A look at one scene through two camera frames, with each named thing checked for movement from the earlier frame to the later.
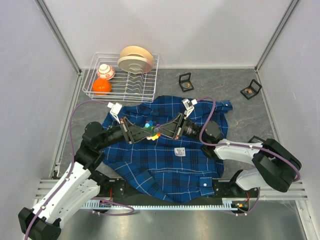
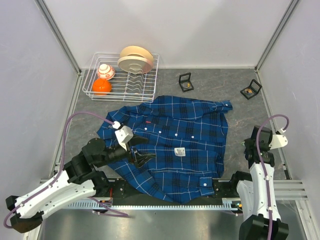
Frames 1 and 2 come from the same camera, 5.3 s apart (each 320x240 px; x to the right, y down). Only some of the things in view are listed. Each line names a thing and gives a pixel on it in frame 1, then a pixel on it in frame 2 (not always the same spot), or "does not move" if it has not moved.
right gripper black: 171,129 to 247,141
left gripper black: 133,133 to 139,159
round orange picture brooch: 186,85 does not move
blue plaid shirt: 183,169 does not move
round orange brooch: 248,91 does not move
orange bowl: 101,87 does not move
